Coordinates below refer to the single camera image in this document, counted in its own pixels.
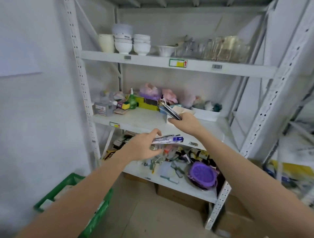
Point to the cream ceramic cup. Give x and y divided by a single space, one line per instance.
106 43

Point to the green plastic crate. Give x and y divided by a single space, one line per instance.
52 193

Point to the small white fluted bowl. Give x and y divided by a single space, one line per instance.
166 50

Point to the person's left thumb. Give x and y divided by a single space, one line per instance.
154 133

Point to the yellow and black packet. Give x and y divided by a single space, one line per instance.
110 155

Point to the clear plastic bottle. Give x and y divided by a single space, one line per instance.
108 96

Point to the teal small figurine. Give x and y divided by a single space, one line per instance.
217 107

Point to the person's right hand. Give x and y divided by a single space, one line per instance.
189 125

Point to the person's right forearm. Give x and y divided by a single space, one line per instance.
245 181

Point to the barcode shelf label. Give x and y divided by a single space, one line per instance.
217 66

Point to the white plastic tray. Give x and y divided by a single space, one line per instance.
206 115

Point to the pale lilac soft item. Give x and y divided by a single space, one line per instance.
188 101

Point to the small flat cardboard box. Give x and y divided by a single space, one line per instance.
136 177

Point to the purple plastic bag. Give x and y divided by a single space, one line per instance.
150 91

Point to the large brown cardboard box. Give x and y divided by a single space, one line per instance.
235 218

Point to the person's left forearm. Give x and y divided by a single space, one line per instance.
81 196

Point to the yellow sponge pack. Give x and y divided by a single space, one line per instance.
124 105

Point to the small metal clip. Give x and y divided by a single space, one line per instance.
193 144

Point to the dark packets bundle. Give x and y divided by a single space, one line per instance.
169 109

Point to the person's right thumb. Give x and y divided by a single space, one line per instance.
174 121

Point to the row of black yellow packets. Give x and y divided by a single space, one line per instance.
198 155

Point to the tall stack of white bowls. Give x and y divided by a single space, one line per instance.
123 39

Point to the white small figurine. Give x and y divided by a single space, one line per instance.
208 106

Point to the yellow and blue packages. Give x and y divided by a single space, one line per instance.
292 174

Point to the person's left hand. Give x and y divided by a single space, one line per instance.
139 149

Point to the short stack of white bowls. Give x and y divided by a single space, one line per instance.
141 44

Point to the white and blue packet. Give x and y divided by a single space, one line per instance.
171 139

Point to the purple round silicone lid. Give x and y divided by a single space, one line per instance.
202 174

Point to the small grey shelf label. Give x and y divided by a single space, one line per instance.
127 57

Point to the group of clear glass jars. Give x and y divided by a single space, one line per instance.
220 50

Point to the white metal shelving rack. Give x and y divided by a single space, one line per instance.
144 120

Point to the clear plastic storage box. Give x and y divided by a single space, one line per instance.
104 109

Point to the pile of dark small packets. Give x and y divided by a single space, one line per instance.
124 141

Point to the pile of small hardware items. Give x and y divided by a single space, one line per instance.
169 169

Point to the pink plastic bag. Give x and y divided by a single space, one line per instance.
169 96

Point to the green and yellow shelf label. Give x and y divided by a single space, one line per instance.
178 62

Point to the small yellow shelf label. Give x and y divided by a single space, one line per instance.
114 125

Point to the green squeeze bottle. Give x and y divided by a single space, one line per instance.
132 101

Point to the yellow-green cardboard box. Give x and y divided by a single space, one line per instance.
147 104

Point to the grey metal shelving rack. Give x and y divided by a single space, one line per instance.
300 130

